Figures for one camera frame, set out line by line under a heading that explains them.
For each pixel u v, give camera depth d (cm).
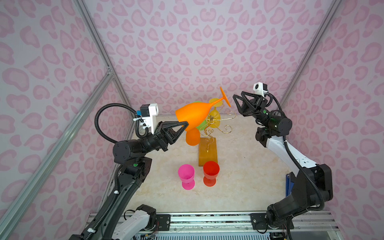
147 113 43
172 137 47
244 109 60
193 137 80
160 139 43
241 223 74
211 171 78
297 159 48
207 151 98
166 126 45
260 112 54
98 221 38
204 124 73
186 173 78
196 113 48
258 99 55
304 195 44
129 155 40
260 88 59
